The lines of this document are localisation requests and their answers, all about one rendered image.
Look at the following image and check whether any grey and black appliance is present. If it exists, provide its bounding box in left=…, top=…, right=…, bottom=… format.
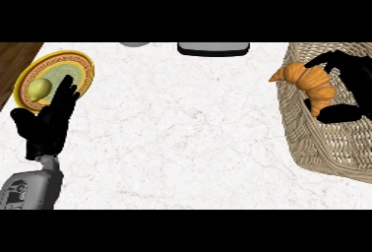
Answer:
left=176, top=42, right=251, bottom=58

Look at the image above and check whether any round yellow patterned placemat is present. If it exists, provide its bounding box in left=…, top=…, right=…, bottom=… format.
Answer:
left=14, top=49, right=96, bottom=115

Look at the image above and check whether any orange croissant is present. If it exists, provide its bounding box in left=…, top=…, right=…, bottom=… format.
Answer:
left=268, top=62, right=337, bottom=118

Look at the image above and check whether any yellow-green lemon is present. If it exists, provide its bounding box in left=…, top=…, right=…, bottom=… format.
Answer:
left=27, top=78, right=54, bottom=103

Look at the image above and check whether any brown wooden surface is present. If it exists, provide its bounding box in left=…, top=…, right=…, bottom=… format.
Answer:
left=0, top=42, right=46, bottom=112

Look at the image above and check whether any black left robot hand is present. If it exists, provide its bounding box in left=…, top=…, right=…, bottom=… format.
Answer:
left=9, top=74, right=82, bottom=161

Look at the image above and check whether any beige wicker basket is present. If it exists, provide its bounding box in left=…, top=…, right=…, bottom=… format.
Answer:
left=275, top=42, right=372, bottom=184

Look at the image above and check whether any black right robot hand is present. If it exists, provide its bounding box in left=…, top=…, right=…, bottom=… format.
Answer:
left=305, top=49, right=372, bottom=125

